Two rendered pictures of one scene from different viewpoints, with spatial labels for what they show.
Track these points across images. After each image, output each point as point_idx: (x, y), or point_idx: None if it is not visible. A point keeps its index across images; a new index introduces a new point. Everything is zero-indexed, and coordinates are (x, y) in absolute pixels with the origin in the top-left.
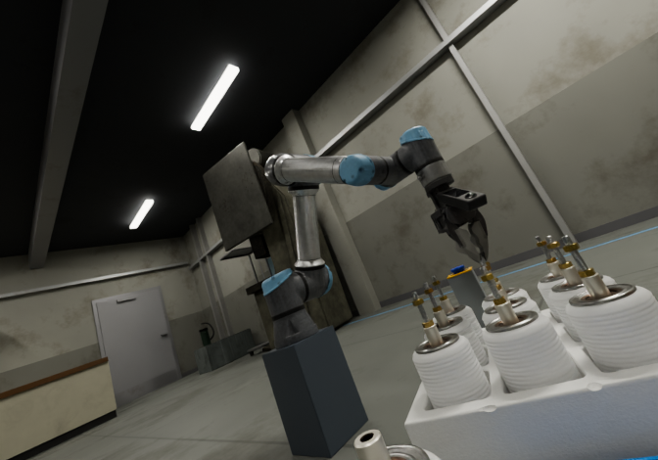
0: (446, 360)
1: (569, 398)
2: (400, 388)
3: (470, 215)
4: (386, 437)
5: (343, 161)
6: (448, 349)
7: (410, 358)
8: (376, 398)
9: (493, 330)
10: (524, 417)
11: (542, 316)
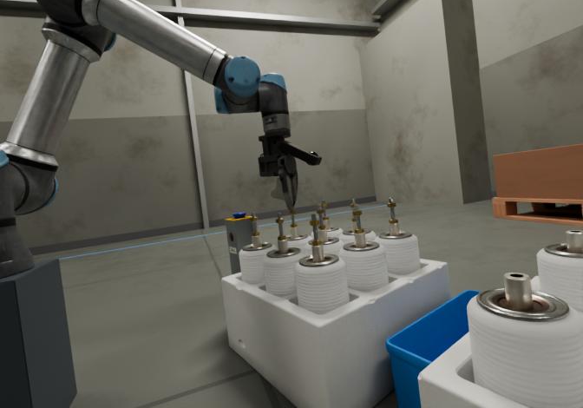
0: (342, 270)
1: (402, 288)
2: (103, 348)
3: (294, 169)
4: (134, 397)
5: (239, 57)
6: (342, 262)
7: (87, 319)
8: None
9: (363, 249)
10: (385, 304)
11: None
